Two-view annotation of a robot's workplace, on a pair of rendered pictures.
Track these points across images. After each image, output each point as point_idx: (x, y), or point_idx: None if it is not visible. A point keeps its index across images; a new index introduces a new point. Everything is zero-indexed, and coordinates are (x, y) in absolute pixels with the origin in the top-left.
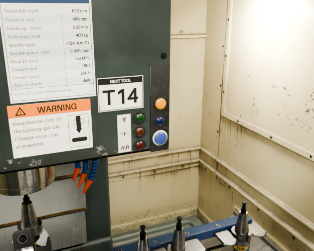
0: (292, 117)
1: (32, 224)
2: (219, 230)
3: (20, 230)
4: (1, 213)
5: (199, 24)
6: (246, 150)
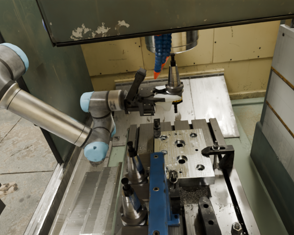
0: None
1: (168, 82)
2: None
3: (140, 68)
4: (282, 107)
5: None
6: None
